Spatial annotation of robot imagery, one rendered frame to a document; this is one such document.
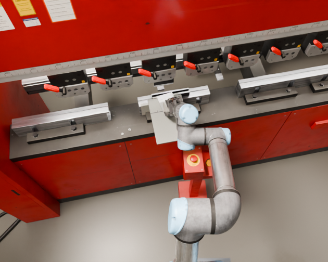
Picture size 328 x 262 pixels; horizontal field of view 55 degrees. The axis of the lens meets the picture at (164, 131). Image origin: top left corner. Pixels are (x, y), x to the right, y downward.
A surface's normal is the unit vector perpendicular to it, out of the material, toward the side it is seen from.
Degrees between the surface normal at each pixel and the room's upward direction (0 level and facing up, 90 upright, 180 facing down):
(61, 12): 90
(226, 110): 0
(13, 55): 90
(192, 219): 23
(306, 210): 0
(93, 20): 90
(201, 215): 13
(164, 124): 0
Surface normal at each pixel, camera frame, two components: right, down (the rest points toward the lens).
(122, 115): -0.01, -0.47
